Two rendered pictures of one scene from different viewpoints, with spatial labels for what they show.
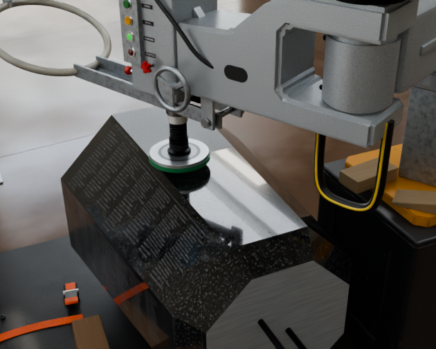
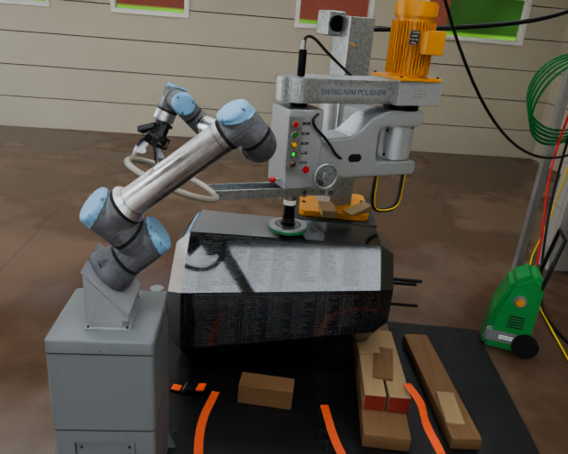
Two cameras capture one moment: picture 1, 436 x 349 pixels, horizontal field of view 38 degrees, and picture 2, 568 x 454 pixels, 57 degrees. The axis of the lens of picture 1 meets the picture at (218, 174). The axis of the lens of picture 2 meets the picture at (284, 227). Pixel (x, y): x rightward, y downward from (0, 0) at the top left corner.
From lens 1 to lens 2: 2.79 m
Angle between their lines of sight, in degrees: 59
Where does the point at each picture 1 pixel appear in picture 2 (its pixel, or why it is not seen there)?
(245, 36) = (362, 137)
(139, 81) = (290, 182)
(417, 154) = (337, 191)
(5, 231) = (47, 406)
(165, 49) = (314, 156)
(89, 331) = (256, 379)
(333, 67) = (400, 141)
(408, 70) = not seen: hidden behind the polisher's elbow
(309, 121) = (389, 169)
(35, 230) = not seen: hidden behind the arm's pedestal
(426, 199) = (360, 208)
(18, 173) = not seen: outside the picture
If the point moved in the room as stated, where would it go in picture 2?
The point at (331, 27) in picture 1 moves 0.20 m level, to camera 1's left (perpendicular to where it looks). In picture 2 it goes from (403, 122) to (394, 128)
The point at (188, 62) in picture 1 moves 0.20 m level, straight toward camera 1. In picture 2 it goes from (326, 159) to (362, 167)
